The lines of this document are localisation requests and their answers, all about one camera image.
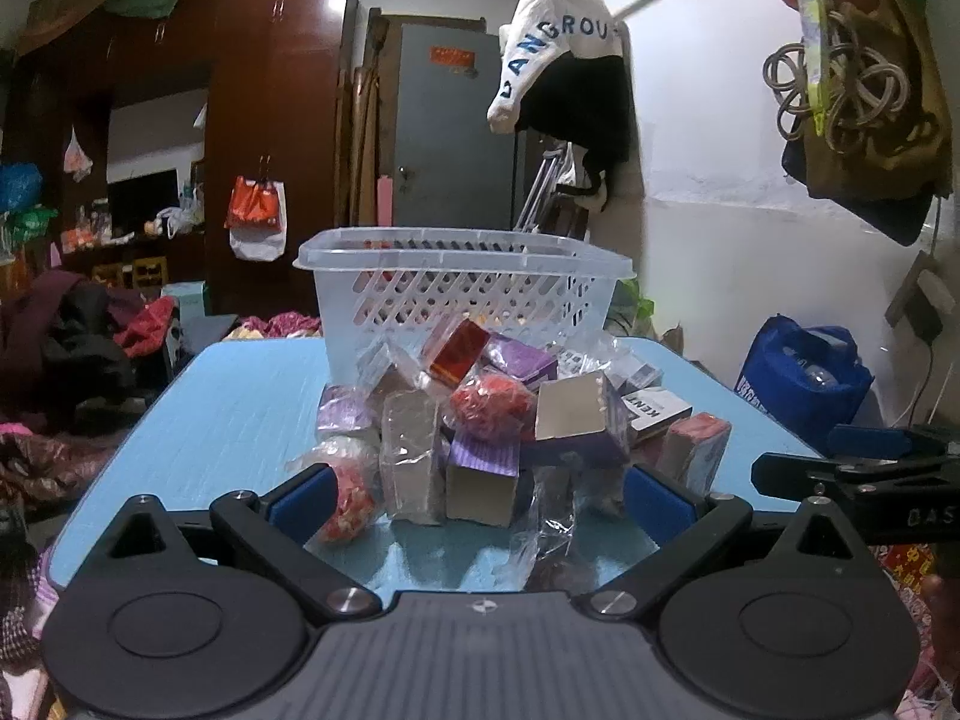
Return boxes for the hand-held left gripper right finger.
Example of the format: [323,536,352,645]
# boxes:
[574,463,865,620]

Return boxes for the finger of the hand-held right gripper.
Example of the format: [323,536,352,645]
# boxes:
[827,424,960,460]
[751,450,960,500]

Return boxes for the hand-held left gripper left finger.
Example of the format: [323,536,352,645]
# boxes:
[105,463,383,625]

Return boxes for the red white ball packet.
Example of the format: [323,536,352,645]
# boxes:
[287,437,385,550]

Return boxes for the white black small box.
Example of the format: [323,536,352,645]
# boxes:
[622,385,695,445]

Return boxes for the clear bag with dark item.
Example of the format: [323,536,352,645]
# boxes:
[512,465,627,595]

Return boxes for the white tissue packet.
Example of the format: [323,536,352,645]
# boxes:
[379,388,452,527]

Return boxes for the white purple small box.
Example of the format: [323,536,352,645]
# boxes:
[600,349,665,392]

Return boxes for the purple box with cardboard end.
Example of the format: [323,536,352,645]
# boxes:
[445,431,524,527]

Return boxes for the red mesh ball packet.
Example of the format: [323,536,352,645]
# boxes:
[445,373,538,441]

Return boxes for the red box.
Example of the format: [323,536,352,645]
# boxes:
[420,317,494,389]

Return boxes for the clear plastic basket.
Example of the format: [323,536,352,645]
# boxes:
[292,226,638,383]

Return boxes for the blue shopping bag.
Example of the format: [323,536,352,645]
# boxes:
[733,314,875,452]

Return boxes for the floral blanket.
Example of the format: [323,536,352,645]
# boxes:
[223,310,325,344]

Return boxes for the green plant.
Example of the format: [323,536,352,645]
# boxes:
[606,280,659,340]

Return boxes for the pale green box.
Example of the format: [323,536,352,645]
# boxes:
[160,280,209,325]

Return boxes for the red cloth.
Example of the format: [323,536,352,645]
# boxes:
[111,295,178,359]

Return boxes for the olive hanging bag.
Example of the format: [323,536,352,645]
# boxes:
[780,0,958,247]

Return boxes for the yellow crates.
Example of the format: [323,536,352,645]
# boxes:
[88,254,167,291]

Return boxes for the dark clothes pile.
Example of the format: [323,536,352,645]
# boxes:
[0,268,185,425]

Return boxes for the orange white plastic bag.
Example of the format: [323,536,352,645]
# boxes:
[224,175,288,264]

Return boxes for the metal folding rack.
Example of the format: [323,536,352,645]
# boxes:
[513,148,580,235]

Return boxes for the black television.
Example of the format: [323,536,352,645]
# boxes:
[106,168,182,232]

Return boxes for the wooden sticks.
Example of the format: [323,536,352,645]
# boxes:
[351,6,392,227]

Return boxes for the grey metal door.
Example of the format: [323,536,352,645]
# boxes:
[391,21,520,232]

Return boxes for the brown wooden wardrobe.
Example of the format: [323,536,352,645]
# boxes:
[0,0,359,320]

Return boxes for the green plastic bag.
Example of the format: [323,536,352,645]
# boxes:
[0,205,59,246]

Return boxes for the black hanging garment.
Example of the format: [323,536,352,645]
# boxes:
[516,55,635,212]

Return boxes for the pink white plastic bag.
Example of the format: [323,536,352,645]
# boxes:
[63,126,95,182]

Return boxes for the blue plastic bag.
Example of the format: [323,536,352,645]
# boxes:
[0,162,44,213]

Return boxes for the white hooded sweatshirt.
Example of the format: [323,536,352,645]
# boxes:
[485,0,628,137]

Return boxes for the wall socket with plug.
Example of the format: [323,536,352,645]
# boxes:
[883,250,951,340]

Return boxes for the coiled grey cord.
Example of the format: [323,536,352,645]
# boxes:
[763,6,914,142]

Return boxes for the yellow green strap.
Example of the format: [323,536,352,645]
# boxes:
[793,0,852,137]

